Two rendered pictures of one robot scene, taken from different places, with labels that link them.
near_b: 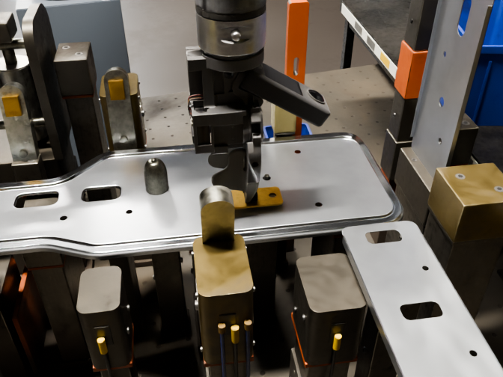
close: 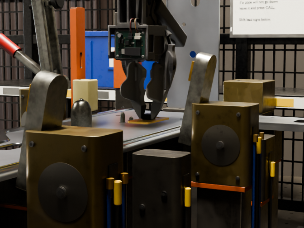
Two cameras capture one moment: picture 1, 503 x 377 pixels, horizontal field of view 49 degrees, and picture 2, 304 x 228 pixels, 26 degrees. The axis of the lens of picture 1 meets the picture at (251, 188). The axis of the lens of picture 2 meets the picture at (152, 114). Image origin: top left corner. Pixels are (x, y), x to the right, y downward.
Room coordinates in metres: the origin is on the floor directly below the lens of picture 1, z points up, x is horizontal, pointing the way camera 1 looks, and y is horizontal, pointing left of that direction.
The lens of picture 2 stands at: (-0.06, 0.87, 1.13)
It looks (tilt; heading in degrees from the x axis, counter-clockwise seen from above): 6 degrees down; 306
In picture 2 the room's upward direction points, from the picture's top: straight up
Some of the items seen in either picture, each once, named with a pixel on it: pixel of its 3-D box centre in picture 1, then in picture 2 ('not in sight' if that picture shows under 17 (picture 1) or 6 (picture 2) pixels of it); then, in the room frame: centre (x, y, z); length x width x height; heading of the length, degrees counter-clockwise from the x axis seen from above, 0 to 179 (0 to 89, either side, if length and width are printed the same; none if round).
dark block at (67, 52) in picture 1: (95, 161); not in sight; (0.81, 0.28, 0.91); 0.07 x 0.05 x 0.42; 9
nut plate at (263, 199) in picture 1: (251, 195); (148, 117); (0.58, 0.00, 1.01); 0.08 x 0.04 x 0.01; 99
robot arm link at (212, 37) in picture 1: (231, 31); not in sight; (0.57, 0.02, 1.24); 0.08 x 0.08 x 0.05
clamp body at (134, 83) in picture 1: (134, 174); not in sight; (0.81, 0.21, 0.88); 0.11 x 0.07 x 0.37; 9
